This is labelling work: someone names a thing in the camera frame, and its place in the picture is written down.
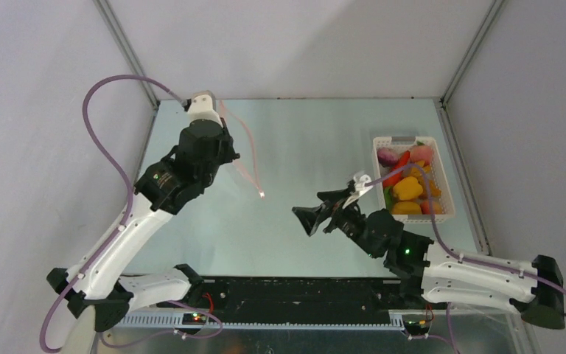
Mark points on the pink peach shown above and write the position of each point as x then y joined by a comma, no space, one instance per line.
422,153
431,207

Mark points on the purple onion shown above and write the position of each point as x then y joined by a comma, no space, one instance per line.
387,157

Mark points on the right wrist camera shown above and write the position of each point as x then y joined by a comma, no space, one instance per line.
361,184

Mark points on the white plastic basket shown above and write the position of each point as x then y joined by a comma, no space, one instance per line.
400,144

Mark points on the yellow bell pepper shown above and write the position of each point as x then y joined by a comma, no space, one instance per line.
407,189

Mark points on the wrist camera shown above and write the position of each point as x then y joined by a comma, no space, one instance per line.
202,105
361,184

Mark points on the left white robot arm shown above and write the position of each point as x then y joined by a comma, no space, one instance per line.
97,281

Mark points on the clear zip top bag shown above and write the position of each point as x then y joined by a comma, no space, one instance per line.
247,165

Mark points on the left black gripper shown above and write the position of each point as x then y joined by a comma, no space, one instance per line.
231,155

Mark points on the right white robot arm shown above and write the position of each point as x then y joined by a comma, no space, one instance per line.
428,273

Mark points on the pink peach top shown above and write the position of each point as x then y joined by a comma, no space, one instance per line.
422,153

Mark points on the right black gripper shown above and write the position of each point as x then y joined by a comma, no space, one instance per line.
334,214

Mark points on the pink peach bottom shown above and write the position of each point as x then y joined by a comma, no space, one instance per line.
431,207

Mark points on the red chili pepper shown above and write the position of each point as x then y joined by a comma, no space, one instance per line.
395,174

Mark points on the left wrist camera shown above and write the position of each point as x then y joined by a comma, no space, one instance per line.
202,105

